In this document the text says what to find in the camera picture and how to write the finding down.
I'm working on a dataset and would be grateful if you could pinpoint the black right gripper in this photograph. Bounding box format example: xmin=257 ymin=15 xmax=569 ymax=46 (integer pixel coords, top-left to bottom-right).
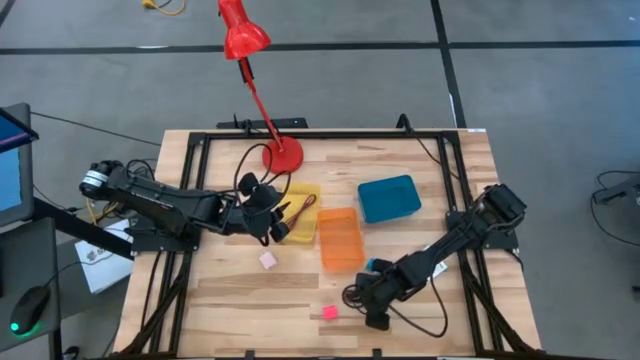
xmin=356 ymin=258 xmax=417 ymax=332

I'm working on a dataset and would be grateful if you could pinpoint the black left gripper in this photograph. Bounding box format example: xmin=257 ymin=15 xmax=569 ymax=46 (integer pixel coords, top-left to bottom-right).
xmin=232 ymin=172 xmax=291 ymax=245

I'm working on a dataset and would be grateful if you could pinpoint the yellow translucent plastic bin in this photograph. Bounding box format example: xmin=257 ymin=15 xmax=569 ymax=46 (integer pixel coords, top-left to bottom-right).
xmin=276 ymin=182 xmax=322 ymax=245

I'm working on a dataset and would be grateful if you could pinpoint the orange translucent plastic bin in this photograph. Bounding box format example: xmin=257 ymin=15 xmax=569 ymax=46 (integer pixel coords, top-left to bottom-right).
xmin=316 ymin=206 xmax=366 ymax=274

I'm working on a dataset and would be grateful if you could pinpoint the blue plastic bin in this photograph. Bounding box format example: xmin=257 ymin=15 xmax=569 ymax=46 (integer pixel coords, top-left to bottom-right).
xmin=357 ymin=174 xmax=423 ymax=225

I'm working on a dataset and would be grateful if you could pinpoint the black power strip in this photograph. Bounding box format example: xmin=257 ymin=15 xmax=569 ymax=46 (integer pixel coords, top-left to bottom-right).
xmin=216 ymin=115 xmax=310 ymax=130

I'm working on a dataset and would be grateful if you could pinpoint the white cardboard box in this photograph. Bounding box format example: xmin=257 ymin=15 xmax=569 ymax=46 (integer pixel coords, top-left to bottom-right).
xmin=74 ymin=218 xmax=135 ymax=295

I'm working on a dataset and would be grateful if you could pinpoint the black desk support bar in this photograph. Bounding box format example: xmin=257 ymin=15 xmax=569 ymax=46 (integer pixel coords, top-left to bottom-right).
xmin=32 ymin=196 xmax=135 ymax=261

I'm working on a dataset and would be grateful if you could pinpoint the dark side desk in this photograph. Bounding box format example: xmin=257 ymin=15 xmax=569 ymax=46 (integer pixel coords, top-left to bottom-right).
xmin=0 ymin=217 xmax=64 ymax=360

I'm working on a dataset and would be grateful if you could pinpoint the black computer mouse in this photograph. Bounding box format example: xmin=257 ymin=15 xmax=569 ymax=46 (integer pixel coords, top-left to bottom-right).
xmin=9 ymin=284 xmax=51 ymax=335

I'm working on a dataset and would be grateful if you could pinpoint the dark framed computer monitor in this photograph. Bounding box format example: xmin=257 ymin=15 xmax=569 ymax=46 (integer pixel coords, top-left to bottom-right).
xmin=0 ymin=102 xmax=40 ymax=229

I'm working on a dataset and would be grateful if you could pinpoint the brown coiled cable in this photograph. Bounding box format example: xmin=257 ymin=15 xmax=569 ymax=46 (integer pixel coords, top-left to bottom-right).
xmin=284 ymin=193 xmax=318 ymax=230

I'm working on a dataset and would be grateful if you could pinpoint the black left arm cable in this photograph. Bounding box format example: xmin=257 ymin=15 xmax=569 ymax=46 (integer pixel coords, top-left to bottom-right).
xmin=232 ymin=143 xmax=294 ymax=221

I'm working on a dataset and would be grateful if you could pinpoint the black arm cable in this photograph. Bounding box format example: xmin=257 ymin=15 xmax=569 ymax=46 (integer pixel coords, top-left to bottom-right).
xmin=342 ymin=269 xmax=450 ymax=339
xmin=232 ymin=143 xmax=294 ymax=221

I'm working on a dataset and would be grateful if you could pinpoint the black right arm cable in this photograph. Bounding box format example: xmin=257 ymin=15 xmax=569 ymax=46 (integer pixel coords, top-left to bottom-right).
xmin=342 ymin=269 xmax=450 ymax=339

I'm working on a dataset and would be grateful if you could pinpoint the black aluminium table frame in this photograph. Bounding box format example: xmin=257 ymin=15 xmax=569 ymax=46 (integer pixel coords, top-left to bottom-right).
xmin=112 ymin=128 xmax=539 ymax=360

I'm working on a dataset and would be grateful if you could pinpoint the black frame corner cable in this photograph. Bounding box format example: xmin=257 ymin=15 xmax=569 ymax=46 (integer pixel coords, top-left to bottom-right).
xmin=396 ymin=113 xmax=461 ymax=181

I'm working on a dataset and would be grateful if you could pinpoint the yellow cable bundle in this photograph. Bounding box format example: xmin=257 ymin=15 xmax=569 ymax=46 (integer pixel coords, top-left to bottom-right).
xmin=85 ymin=197 xmax=121 ymax=226

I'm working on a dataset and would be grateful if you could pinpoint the thin black floor cable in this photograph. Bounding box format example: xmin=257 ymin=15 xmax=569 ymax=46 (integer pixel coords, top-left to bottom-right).
xmin=29 ymin=110 xmax=162 ymax=148

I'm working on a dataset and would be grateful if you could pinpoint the yellow floor cable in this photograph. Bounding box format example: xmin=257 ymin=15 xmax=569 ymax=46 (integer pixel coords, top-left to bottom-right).
xmin=141 ymin=0 xmax=187 ymax=16

